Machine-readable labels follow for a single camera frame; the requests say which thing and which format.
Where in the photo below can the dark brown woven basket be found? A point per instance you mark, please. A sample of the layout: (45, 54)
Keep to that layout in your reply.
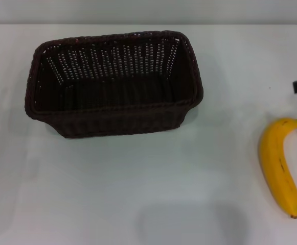
(117, 120)

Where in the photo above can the yellow banana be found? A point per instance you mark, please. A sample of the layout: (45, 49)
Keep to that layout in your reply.
(276, 163)

